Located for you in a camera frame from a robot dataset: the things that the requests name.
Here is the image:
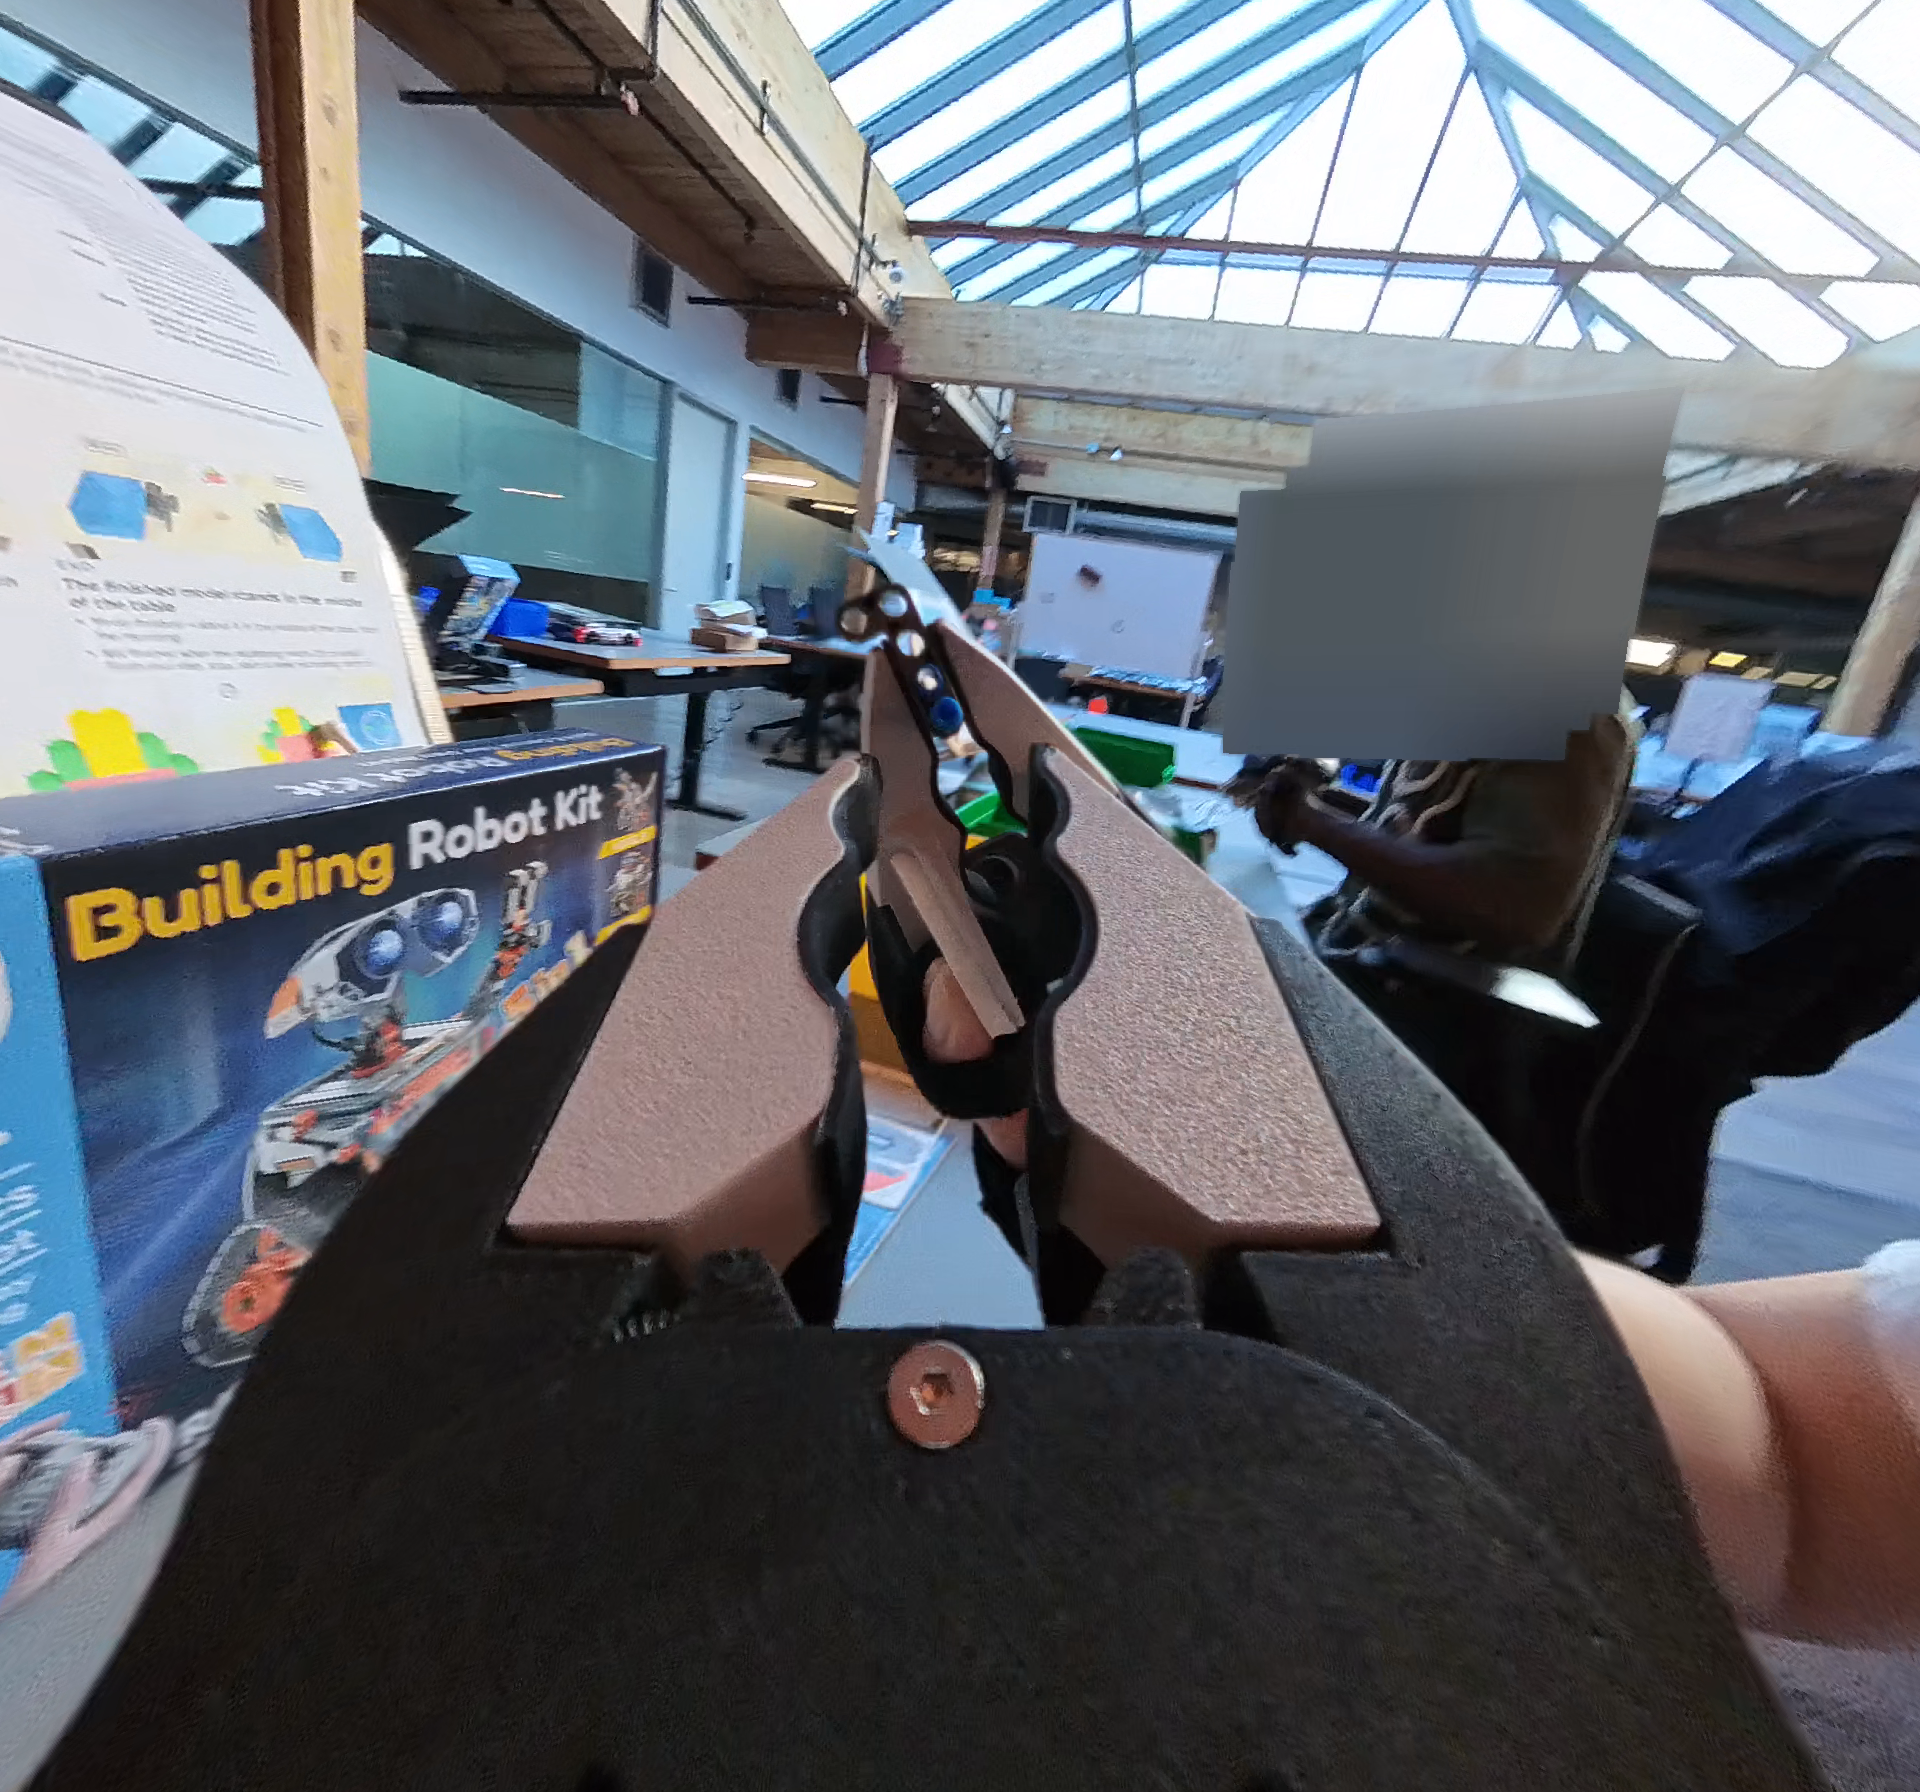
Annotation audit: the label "person's right hand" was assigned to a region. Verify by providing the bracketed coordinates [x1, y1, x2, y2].
[920, 952, 1036, 1170]

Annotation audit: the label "wooden background desk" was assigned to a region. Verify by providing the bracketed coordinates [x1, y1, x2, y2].
[487, 626, 794, 821]

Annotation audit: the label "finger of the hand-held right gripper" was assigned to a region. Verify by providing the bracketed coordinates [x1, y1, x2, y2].
[860, 529, 1122, 807]
[864, 647, 965, 913]

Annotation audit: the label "whiteboard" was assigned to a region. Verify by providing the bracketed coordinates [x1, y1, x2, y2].
[1025, 532, 1225, 684]

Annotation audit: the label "green bin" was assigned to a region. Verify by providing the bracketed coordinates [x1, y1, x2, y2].
[1069, 716, 1183, 789]

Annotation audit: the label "instruction poster board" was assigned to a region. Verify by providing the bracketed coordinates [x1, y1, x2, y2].
[0, 95, 452, 797]

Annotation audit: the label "robot kit box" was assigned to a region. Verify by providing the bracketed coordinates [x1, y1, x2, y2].
[0, 734, 669, 1614]

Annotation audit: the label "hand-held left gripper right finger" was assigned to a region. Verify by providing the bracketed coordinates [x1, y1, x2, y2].
[1025, 743, 1385, 1323]

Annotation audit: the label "person's right forearm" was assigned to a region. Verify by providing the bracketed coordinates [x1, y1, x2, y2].
[1575, 1245, 1920, 1653]

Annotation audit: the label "toy beam assembly blue pins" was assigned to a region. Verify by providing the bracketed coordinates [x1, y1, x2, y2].
[836, 586, 968, 780]

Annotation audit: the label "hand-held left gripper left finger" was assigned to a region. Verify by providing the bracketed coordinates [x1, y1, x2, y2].
[511, 753, 889, 1323]

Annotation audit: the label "dark jacket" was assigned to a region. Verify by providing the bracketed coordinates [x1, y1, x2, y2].
[1567, 734, 1920, 1284]

